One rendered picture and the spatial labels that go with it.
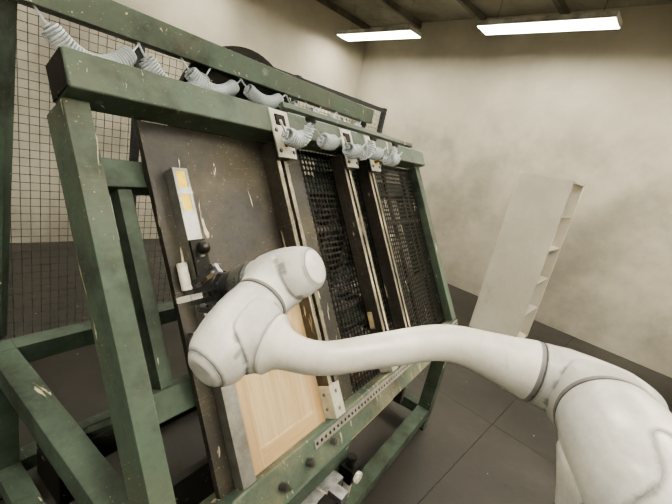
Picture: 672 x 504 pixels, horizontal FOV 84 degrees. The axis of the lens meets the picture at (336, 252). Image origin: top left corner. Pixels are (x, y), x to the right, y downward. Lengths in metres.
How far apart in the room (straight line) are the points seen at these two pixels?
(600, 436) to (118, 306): 0.94
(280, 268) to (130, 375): 0.51
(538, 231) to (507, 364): 4.27
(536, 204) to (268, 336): 4.49
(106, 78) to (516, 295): 4.62
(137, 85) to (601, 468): 1.20
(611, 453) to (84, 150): 1.12
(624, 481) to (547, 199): 4.46
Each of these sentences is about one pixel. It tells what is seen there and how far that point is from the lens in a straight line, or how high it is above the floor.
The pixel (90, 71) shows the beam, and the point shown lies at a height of 1.93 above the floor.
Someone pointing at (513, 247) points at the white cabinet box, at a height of 1.17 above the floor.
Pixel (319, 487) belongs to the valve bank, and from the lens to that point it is 1.53.
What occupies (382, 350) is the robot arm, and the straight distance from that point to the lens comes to 0.61.
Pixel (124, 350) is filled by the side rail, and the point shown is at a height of 1.32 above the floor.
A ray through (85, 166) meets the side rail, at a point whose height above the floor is 1.71.
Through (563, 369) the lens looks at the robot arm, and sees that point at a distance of 0.68.
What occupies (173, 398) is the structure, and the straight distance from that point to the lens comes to 1.19.
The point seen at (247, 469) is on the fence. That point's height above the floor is 0.94.
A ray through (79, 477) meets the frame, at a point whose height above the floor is 0.79.
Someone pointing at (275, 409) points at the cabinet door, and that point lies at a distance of 1.35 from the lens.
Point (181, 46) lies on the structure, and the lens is 1.85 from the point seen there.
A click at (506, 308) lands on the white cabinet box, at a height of 0.42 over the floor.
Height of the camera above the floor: 1.87
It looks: 15 degrees down
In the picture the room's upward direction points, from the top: 12 degrees clockwise
